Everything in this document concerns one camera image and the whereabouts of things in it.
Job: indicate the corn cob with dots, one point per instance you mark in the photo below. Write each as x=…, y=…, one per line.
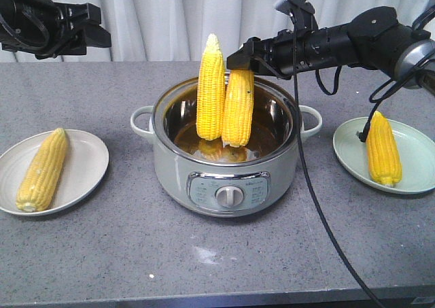
x=37, y=189
x=384, y=163
x=238, y=109
x=210, y=91

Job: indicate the green electric cooking pot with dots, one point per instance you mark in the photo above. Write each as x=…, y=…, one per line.
x=222, y=181

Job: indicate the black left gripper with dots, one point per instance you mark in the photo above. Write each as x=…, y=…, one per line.
x=58, y=29

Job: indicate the white pleated curtain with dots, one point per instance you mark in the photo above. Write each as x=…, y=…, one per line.
x=176, y=30

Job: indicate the light green round plate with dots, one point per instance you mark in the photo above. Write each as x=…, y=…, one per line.
x=416, y=152

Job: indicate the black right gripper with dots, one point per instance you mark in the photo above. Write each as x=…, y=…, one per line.
x=282, y=55

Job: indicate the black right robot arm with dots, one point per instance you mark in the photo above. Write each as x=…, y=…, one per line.
x=374, y=40

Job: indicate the beige round plate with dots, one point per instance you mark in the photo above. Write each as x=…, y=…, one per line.
x=85, y=164

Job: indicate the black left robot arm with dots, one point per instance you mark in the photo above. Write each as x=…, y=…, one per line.
x=11, y=24

